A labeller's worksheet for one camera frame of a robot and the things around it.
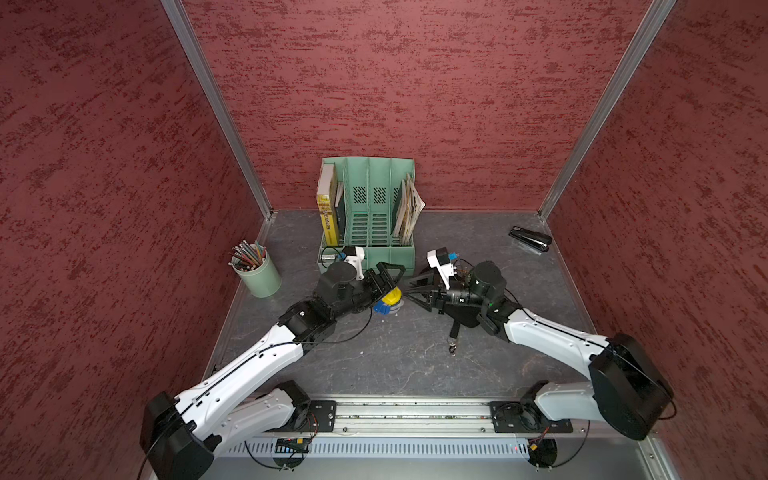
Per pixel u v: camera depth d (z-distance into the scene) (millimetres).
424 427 731
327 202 901
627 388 420
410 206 942
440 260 643
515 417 739
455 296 665
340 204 992
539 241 1076
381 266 632
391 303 757
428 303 659
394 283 620
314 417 735
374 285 620
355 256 670
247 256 897
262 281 900
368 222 1175
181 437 375
